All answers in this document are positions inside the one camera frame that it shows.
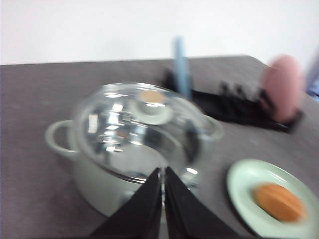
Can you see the green plate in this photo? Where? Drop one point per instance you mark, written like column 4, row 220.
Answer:
column 246, row 176

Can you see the black plate rack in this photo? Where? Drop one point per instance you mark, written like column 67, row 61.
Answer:
column 250, row 105

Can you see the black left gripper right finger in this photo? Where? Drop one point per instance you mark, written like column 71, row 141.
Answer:
column 187, row 217

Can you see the blue plate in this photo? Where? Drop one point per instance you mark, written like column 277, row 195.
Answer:
column 183, row 68

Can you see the glass pot lid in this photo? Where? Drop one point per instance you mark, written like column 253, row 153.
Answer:
column 130, row 130

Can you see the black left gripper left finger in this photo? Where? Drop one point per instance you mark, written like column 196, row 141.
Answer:
column 140, row 217

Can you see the orange potato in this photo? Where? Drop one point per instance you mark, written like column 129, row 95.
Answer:
column 280, row 201

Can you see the pink plate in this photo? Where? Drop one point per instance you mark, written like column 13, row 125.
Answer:
column 284, row 86

